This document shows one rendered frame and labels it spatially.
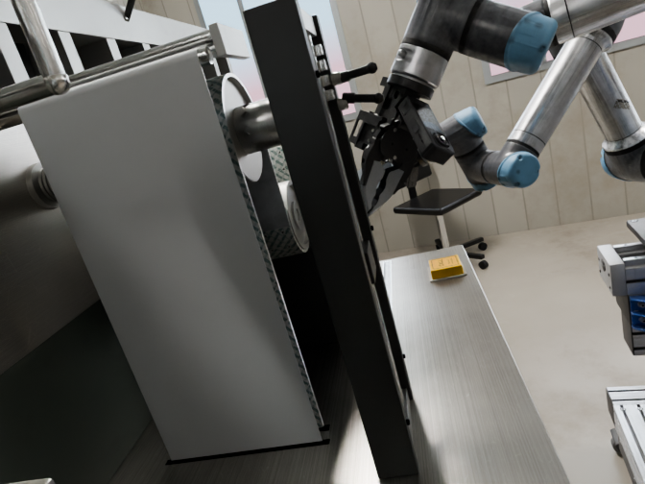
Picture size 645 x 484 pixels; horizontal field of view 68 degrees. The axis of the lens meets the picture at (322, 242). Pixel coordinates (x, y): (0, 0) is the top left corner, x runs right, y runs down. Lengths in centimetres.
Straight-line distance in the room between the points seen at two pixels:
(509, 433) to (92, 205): 59
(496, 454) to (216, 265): 41
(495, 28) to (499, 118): 305
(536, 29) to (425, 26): 14
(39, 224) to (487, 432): 68
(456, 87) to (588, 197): 124
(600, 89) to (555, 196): 257
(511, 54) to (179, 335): 58
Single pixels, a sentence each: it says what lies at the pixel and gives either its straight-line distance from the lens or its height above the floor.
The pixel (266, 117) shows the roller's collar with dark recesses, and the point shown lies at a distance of 63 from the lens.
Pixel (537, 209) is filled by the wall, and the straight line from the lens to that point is 392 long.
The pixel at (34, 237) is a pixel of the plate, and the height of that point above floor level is 127.
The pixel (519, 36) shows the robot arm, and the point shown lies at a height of 136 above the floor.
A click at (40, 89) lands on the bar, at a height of 141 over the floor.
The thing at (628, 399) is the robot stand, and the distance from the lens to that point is 184.
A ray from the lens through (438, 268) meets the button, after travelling 111.
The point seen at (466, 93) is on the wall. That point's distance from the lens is 373.
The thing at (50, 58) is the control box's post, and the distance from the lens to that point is 41.
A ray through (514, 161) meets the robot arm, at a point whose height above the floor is 113.
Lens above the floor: 135
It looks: 16 degrees down
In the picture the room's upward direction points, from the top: 16 degrees counter-clockwise
